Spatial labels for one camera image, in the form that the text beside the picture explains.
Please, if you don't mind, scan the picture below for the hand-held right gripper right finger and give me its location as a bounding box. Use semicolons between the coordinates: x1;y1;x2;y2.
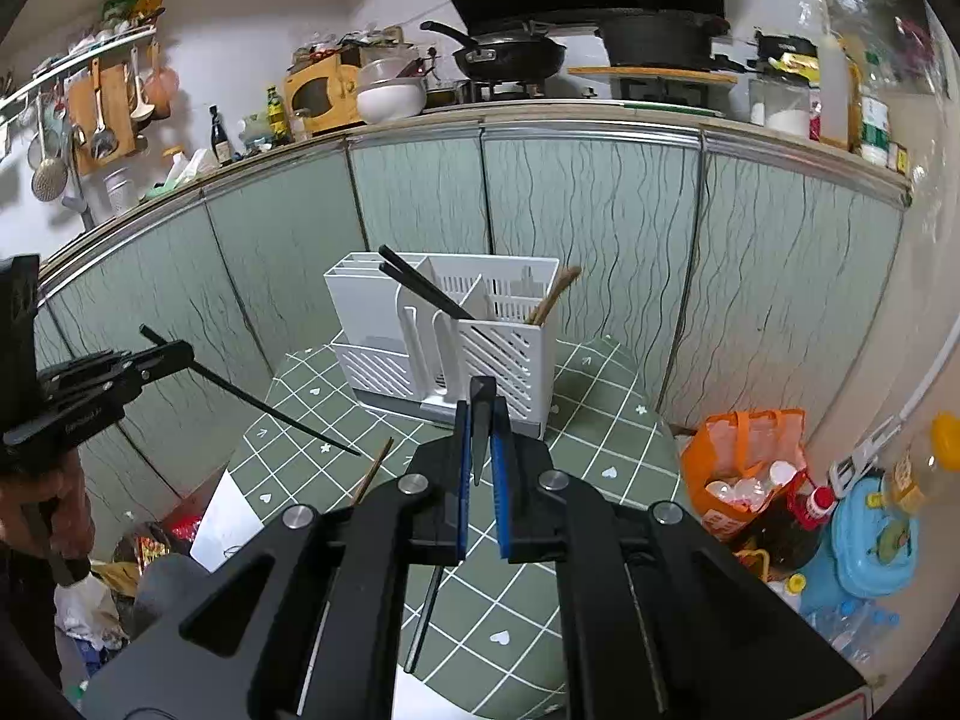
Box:
489;412;875;720

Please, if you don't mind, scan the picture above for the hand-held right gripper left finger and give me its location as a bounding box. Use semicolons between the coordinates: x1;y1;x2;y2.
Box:
81;399;473;720

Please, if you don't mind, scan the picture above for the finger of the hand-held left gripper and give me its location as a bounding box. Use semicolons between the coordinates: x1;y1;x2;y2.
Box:
4;371;151;451
37;340;194;391

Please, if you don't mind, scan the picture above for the dark chopstick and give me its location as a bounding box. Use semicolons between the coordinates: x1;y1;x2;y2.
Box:
379;261;470;322
139;324;364;458
468;373;498;488
377;243;475;320
403;565;446;676

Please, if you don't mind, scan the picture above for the wooden chopstick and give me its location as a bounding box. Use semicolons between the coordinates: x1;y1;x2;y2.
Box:
349;436;395;506
525;266;584;325

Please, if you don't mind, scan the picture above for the white plastic utensil holder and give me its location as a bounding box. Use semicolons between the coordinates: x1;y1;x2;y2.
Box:
324;251;561;440

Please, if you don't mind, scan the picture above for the person's left forearm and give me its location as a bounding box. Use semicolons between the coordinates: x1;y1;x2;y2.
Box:
0;540;65;691

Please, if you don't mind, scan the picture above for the person's left hand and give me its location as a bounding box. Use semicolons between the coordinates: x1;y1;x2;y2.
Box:
0;456;96;580

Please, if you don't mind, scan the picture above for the green checked tablecloth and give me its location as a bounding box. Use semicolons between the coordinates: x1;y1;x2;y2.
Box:
225;337;702;702

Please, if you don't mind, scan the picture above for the white paper sheet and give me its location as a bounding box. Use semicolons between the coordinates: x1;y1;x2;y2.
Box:
187;469;256;575

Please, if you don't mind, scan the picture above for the white tissue pack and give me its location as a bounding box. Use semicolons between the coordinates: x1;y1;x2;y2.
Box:
146;146;218;200

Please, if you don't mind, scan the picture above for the hanging metal ladle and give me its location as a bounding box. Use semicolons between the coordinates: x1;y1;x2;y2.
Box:
86;60;117;160

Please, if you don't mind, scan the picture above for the person's grey-clad leg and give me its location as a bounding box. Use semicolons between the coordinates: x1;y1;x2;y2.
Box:
135;553;218;638

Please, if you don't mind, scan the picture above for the orange shopping bag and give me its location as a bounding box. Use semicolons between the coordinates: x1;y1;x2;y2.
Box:
681;409;811;541

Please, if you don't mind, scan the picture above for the dark sauce bottle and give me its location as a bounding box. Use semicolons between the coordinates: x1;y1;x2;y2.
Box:
208;105;235;167

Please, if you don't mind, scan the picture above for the pale green teapot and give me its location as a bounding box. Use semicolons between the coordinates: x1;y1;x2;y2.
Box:
240;112;275;155

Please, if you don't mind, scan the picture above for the green patterned kitchen cabinet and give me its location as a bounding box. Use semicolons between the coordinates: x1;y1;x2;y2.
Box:
30;116;912;526

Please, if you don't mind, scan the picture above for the green bottle with yellow label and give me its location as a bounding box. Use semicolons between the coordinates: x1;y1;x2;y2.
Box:
266;86;290;147

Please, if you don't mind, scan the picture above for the dark oil bottle red cap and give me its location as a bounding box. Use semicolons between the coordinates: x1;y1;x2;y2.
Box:
739;484;837;578

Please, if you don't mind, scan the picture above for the white jug with yellow cap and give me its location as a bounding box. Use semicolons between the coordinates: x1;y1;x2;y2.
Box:
765;574;807;612

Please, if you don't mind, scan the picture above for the yellow wooden box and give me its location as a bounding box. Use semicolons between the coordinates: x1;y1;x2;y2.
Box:
283;64;365;137

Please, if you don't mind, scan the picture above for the white bowl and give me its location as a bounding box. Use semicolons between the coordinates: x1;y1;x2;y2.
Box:
355;56;428;123

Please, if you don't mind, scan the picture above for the blue plastic container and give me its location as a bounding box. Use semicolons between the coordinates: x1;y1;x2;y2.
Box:
829;476;920;601

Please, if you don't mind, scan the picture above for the pack of water bottles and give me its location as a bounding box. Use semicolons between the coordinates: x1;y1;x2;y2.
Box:
806;596;901;665

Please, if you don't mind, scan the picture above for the gas stove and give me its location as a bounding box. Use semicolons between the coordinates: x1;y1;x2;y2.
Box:
450;77;623;102

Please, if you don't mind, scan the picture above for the clear jar with yellow lid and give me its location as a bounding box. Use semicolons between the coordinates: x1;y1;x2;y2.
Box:
889;412;960;515

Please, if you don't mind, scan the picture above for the black frying pan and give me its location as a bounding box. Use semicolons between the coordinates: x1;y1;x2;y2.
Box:
420;20;569;81

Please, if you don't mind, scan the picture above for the round wooden board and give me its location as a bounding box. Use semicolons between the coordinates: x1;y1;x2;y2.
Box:
568;64;740;87

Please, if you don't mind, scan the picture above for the black cooking pot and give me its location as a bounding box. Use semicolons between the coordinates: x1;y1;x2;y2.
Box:
596;9;732;70

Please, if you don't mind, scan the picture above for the black-lidded jar of white powder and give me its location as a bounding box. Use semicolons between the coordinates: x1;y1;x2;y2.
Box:
750;30;818;137

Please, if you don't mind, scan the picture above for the white squeeze bottle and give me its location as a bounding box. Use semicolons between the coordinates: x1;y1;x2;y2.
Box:
816;26;852;147

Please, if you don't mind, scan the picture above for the green-labelled plastic bottle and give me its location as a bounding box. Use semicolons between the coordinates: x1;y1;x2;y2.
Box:
859;52;892;166

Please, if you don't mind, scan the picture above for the metal wall rack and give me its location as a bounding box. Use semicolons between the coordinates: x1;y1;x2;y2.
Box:
0;26;158;136

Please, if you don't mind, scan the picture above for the white wall pipe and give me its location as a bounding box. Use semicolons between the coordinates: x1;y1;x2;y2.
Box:
829;315;960;481

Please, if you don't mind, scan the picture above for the clear plastic wall bag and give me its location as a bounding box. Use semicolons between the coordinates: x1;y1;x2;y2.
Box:
817;0;946;91

